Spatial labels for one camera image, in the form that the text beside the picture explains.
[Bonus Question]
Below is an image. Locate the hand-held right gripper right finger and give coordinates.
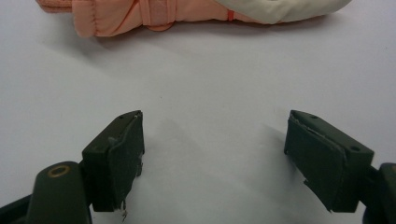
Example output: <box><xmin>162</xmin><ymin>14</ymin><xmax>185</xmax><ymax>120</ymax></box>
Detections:
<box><xmin>283</xmin><ymin>109</ymin><xmax>375</xmax><ymax>214</ymax></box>

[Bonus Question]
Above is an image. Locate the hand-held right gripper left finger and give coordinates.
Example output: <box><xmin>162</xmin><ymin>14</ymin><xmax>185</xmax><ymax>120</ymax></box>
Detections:
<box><xmin>81</xmin><ymin>109</ymin><xmax>146</xmax><ymax>222</ymax></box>

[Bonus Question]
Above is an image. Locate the pink and cream padded glove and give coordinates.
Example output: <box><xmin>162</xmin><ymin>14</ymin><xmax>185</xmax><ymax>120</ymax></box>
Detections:
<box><xmin>35</xmin><ymin>0</ymin><xmax>354</xmax><ymax>39</ymax></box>

